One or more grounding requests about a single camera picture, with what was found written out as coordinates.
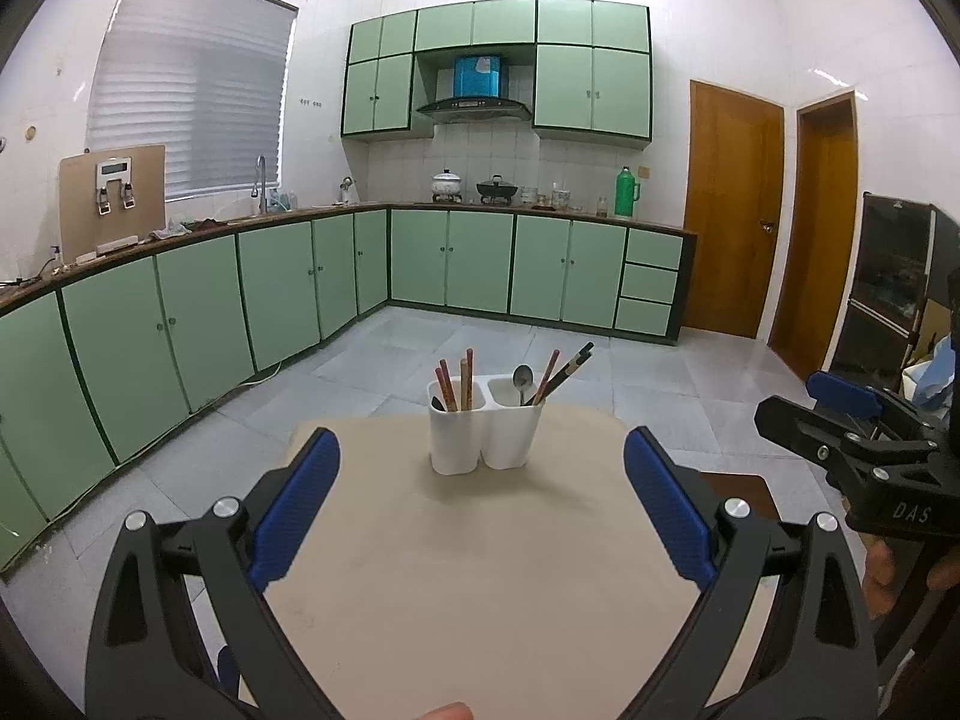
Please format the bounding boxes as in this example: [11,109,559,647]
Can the plain long bamboo chopstick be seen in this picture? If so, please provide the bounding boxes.
[459,356,472,413]

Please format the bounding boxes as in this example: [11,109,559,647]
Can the green lower kitchen cabinets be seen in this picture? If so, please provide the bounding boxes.
[2,206,697,561]

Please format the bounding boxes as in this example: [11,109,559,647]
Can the green kitchen cabinets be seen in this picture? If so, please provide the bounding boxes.
[2,206,697,561]
[340,0,654,148]

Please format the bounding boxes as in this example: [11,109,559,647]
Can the green upper kitchen cabinets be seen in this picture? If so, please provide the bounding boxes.
[340,0,654,148]

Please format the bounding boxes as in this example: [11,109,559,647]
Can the person's right hand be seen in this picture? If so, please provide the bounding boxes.
[859,535,960,625]

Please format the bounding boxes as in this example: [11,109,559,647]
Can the person's left hand fingertip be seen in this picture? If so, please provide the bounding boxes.
[416,702,473,720]

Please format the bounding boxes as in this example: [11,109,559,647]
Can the blue bag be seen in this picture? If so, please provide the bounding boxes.
[901,337,957,411]

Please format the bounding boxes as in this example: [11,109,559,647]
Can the right wooden door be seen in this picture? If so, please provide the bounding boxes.
[768,91,859,379]

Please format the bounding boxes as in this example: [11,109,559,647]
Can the wooden door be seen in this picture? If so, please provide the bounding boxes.
[683,82,784,338]
[768,91,859,379]

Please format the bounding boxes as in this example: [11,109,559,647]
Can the black glass cabinet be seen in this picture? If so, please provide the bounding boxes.
[830,192,958,388]

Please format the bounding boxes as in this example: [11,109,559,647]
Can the beige table cloth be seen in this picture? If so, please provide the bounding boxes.
[265,405,698,718]

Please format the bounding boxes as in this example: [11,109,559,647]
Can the left wooden door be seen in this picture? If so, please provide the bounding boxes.
[683,82,784,338]

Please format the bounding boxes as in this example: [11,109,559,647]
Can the green thermos jug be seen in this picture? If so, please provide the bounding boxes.
[613,166,640,218]

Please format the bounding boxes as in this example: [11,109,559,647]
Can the metal spoon in holder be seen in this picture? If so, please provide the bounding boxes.
[511,364,535,405]

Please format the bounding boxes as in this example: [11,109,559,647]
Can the white double utensil holder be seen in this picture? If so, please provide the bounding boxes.
[427,376,544,476]

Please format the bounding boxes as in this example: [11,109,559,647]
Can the black wok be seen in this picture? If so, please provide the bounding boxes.
[477,174,519,206]

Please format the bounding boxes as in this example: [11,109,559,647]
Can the brown cardboard board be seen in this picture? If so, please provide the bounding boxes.
[59,145,166,263]

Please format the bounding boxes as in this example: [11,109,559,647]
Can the white cooking pot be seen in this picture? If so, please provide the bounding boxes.
[431,169,462,203]

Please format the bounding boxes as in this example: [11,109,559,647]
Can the black range hood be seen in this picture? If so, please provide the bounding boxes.
[416,96,532,124]

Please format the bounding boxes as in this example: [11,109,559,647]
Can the chrome sink faucet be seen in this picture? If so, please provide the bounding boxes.
[251,154,268,216]

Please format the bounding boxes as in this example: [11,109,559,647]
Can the window blinds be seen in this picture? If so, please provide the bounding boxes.
[86,0,298,200]

